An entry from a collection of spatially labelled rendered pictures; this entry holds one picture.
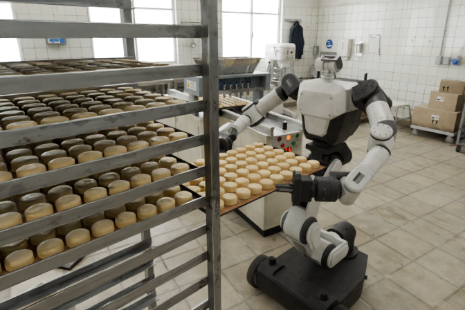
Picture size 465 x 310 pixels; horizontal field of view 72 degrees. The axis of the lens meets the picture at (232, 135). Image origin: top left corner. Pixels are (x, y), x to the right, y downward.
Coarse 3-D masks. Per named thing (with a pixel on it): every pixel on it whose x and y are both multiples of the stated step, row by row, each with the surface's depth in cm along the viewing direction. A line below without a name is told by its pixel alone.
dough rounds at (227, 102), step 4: (220, 96) 326; (228, 96) 324; (232, 96) 323; (220, 100) 301; (224, 100) 304; (228, 100) 301; (232, 100) 303; (236, 100) 302; (240, 100) 305; (244, 100) 301; (220, 104) 289; (224, 104) 283; (228, 104) 287; (232, 104) 283; (236, 104) 286; (240, 104) 286; (244, 104) 288
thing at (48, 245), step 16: (160, 192) 92; (176, 192) 94; (112, 208) 83; (128, 208) 87; (144, 208) 83; (160, 208) 85; (64, 224) 76; (80, 224) 78; (96, 224) 76; (112, 224) 77; (128, 224) 78; (32, 240) 72; (48, 240) 70; (64, 240) 74; (80, 240) 71; (0, 256) 68; (16, 256) 65; (32, 256) 66; (48, 256) 67; (0, 272) 63
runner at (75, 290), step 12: (204, 228) 92; (180, 240) 86; (156, 252) 82; (120, 264) 76; (132, 264) 78; (96, 276) 72; (108, 276) 74; (72, 288) 69; (84, 288) 71; (48, 300) 66; (60, 300) 68
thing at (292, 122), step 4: (240, 108) 305; (268, 112) 266; (272, 112) 264; (268, 116) 267; (272, 116) 262; (276, 116) 258; (280, 116) 253; (284, 116) 250; (276, 120) 258; (280, 120) 254; (288, 120) 245; (292, 120) 241; (296, 120) 237; (288, 124) 246; (292, 124) 242; (296, 124) 238; (300, 124) 233; (296, 128) 238; (300, 128) 234
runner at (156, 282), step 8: (200, 256) 93; (184, 264) 89; (192, 264) 92; (168, 272) 86; (176, 272) 88; (184, 272) 90; (152, 280) 83; (160, 280) 85; (168, 280) 87; (136, 288) 80; (144, 288) 82; (152, 288) 84; (120, 296) 78; (128, 296) 79; (136, 296) 81; (104, 304) 75; (112, 304) 76; (120, 304) 78
